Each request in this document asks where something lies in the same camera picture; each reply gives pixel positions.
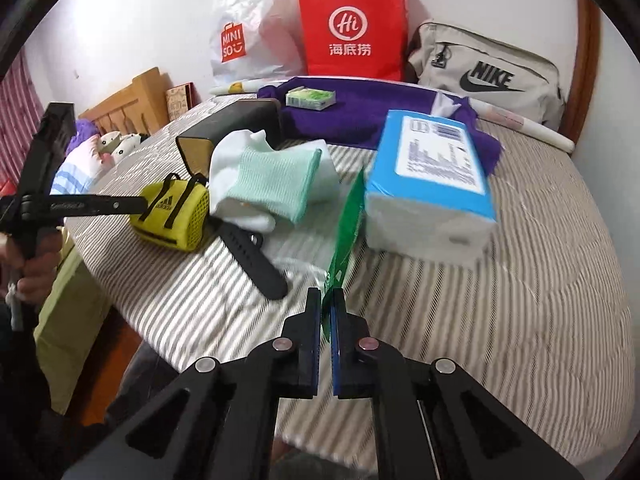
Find person's dark trousers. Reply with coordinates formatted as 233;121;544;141
0;305;181;480

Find small yellow bag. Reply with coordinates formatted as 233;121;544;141
129;174;211;253

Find brown wooden frame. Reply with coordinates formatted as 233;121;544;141
560;0;603;146

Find white plastic shopping bag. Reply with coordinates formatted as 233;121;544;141
210;0;308;88

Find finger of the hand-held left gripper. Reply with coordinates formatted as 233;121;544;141
32;195;149;219

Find green plastic packet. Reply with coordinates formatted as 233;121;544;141
322;167;368;341

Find large blue tissue pack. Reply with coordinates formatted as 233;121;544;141
364;109;500;263

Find grey fabric bag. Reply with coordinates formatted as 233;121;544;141
407;20;566;131

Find rolled white printed sheet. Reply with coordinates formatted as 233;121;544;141
209;77;576;153

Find purple plush toy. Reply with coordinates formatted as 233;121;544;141
74;119;99;152

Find light blue striped cloth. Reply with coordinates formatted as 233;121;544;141
50;149;112;197

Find red paper shopping bag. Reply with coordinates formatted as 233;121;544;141
297;0;408;82

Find black watch strap with holes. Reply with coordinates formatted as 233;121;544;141
220;220;289;301

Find person's left hand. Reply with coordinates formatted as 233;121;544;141
0;232;61;307

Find small brown box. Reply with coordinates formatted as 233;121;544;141
165;82;193;121

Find small green tissue packet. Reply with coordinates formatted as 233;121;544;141
285;86;337;111

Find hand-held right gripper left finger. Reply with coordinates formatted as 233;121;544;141
62;287;321;480

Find wooden headboard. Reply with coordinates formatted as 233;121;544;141
77;66;173;136

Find white spotted plush toy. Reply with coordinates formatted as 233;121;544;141
97;130;151;162

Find white sock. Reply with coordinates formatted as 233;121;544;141
207;129;341;233

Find purple towel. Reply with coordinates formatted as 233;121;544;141
257;76;503;173

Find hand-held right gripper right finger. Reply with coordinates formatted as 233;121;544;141
330;290;586;480

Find red striped curtain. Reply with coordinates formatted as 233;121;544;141
0;52;46;186

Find grey striped mattress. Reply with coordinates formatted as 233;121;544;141
65;95;636;471

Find yellow-green cloth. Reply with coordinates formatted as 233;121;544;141
34;240;108;416

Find black rectangular case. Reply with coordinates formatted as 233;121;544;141
176;99;283;181

